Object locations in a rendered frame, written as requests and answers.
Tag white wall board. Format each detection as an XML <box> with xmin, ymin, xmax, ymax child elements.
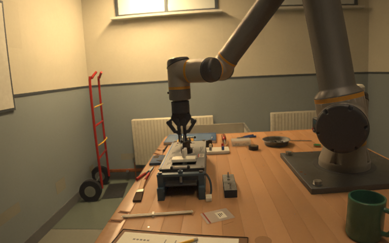
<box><xmin>0</xmin><ymin>0</ymin><xmax>16</xmax><ymax>115</ymax></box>

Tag grey control panel body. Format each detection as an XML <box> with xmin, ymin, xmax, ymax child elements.
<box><xmin>158</xmin><ymin>140</ymin><xmax>208</xmax><ymax>174</ymax></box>

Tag blue panel stand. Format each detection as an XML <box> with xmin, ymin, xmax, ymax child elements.
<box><xmin>156</xmin><ymin>170</ymin><xmax>207</xmax><ymax>201</ymax></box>

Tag grey metal dish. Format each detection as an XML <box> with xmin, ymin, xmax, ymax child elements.
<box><xmin>262</xmin><ymin>136</ymin><xmax>291</xmax><ymax>148</ymax></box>

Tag dark floor mat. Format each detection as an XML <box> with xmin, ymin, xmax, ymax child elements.
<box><xmin>100</xmin><ymin>182</ymin><xmax>129</xmax><ymax>200</ymax></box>

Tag green mug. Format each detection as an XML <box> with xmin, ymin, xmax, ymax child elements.
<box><xmin>345</xmin><ymin>189</ymin><xmax>389</xmax><ymax>243</ymax></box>

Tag white radiator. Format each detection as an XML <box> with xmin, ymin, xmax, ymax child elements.
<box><xmin>269</xmin><ymin>110</ymin><xmax>317</xmax><ymax>132</ymax></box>
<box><xmin>131</xmin><ymin>115</ymin><xmax>214</xmax><ymax>166</ymax></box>

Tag black block with peg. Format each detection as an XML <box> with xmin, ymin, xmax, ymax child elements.
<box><xmin>222</xmin><ymin>172</ymin><xmax>238</xmax><ymax>198</ymax></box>

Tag clipboard with paper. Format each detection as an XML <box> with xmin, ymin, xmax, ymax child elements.
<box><xmin>111</xmin><ymin>229</ymin><xmax>249</xmax><ymax>243</ymax></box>

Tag white card with red stripe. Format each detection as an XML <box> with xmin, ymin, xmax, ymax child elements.
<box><xmin>200</xmin><ymin>208</ymin><xmax>236</xmax><ymax>225</ymax></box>

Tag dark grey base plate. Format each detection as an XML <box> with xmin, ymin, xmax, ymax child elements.
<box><xmin>280</xmin><ymin>148</ymin><xmax>389</xmax><ymax>195</ymax></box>

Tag red hand truck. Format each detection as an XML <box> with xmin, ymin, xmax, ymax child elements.
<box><xmin>79</xmin><ymin>71</ymin><xmax>143</xmax><ymax>203</ymax></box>

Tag blue mat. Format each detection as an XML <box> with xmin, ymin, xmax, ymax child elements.
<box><xmin>163</xmin><ymin>132</ymin><xmax>218</xmax><ymax>145</ymax></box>

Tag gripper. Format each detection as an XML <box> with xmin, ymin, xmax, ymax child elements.
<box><xmin>166</xmin><ymin>100</ymin><xmax>197</xmax><ymax>143</ymax></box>

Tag small blue pad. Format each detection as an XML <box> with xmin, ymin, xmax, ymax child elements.
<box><xmin>148</xmin><ymin>154</ymin><xmax>166</xmax><ymax>166</ymax></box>

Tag black brush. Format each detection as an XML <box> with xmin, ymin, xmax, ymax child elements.
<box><xmin>132</xmin><ymin>178</ymin><xmax>148</xmax><ymax>203</ymax></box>

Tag red handled pliers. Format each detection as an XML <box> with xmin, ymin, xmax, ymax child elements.
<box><xmin>135</xmin><ymin>166</ymin><xmax>155</xmax><ymax>182</ymax></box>

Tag clear plastic bag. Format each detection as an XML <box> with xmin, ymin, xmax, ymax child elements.
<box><xmin>230</xmin><ymin>137</ymin><xmax>253</xmax><ymax>147</ymax></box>

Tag black timer knob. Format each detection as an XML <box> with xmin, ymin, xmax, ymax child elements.
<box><xmin>182</xmin><ymin>138</ymin><xmax>194</xmax><ymax>154</ymax></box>

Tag window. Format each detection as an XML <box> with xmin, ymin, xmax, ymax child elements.
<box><xmin>278</xmin><ymin>0</ymin><xmax>359</xmax><ymax>10</ymax></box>
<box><xmin>110</xmin><ymin>0</ymin><xmax>224</xmax><ymax>21</ymax></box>

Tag white tray with caps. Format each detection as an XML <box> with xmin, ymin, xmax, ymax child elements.
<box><xmin>206</xmin><ymin>143</ymin><xmax>230</xmax><ymax>155</ymax></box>

